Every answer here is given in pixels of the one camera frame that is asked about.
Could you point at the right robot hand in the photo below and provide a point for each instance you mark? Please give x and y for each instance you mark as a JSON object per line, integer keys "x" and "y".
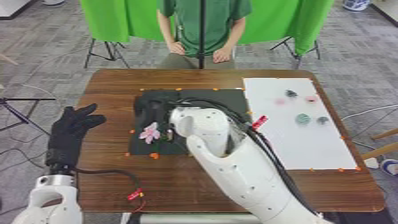
{"x": 156, "y": 110}

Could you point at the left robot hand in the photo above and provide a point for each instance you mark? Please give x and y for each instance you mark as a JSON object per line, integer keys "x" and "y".
{"x": 67, "y": 136}

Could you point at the grey blue flower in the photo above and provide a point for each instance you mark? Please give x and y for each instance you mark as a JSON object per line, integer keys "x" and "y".
{"x": 323, "y": 120}

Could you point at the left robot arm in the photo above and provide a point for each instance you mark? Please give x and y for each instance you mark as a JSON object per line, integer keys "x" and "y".
{"x": 54, "y": 200}

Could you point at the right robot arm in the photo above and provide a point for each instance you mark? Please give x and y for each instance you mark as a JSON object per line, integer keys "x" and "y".
{"x": 237, "y": 166}

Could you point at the dark mat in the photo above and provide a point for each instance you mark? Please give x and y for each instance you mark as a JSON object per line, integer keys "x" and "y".
{"x": 220, "y": 100}

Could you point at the person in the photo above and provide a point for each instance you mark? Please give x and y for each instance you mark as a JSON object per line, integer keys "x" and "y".
{"x": 223, "y": 26}

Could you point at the black metal stand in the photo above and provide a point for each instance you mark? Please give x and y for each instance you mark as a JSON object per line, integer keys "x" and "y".
{"x": 30, "y": 99}

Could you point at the black tripod stand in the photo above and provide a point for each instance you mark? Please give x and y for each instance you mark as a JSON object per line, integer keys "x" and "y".
{"x": 90, "y": 53}
{"x": 298, "y": 60}

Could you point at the pale pink flower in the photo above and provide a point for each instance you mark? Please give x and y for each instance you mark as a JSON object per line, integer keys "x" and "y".
{"x": 280, "y": 101}

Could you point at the dark blue flower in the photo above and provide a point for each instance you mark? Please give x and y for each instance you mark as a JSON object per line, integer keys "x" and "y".
{"x": 293, "y": 93}

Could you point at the black vertical pole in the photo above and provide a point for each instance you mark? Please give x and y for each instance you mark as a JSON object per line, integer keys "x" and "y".
{"x": 202, "y": 33}

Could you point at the white sheet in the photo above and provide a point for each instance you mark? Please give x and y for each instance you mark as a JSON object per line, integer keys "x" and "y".
{"x": 296, "y": 146}

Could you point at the pale grey bar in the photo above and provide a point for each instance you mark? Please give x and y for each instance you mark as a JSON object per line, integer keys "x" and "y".
{"x": 197, "y": 219}

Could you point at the wooden chair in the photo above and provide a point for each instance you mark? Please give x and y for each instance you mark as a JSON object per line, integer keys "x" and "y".
{"x": 385, "y": 134}

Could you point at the blue white vase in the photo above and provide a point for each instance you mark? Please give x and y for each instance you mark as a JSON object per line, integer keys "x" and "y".
{"x": 357, "y": 4}

